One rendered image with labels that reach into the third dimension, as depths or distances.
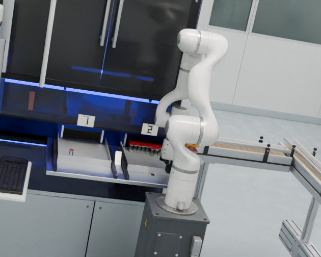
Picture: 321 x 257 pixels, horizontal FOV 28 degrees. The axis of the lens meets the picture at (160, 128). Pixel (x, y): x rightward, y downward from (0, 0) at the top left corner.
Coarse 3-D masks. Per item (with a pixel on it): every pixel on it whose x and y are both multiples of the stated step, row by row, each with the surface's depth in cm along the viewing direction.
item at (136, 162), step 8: (120, 144) 343; (128, 152) 338; (136, 152) 340; (128, 160) 327; (136, 160) 329; (144, 160) 332; (152, 160) 334; (128, 168) 313; (136, 168) 313; (144, 168) 314; (152, 168) 315; (160, 168) 316
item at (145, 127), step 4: (144, 124) 336; (148, 124) 336; (152, 124) 337; (144, 128) 337; (148, 128) 337; (152, 128) 338; (156, 128) 338; (144, 132) 337; (152, 132) 338; (156, 132) 338
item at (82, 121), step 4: (80, 116) 329; (84, 116) 330; (88, 116) 330; (92, 116) 330; (80, 120) 330; (84, 120) 330; (88, 120) 331; (92, 120) 331; (80, 124) 331; (84, 124) 331; (88, 124) 331; (92, 124) 332
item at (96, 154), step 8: (64, 144) 331; (72, 144) 333; (80, 144) 336; (88, 144) 338; (96, 144) 341; (104, 144) 343; (64, 152) 320; (80, 152) 324; (88, 152) 326; (96, 152) 329; (104, 152) 331; (64, 160) 308; (72, 160) 309; (80, 160) 309; (88, 160) 310; (96, 160) 311; (104, 160) 311
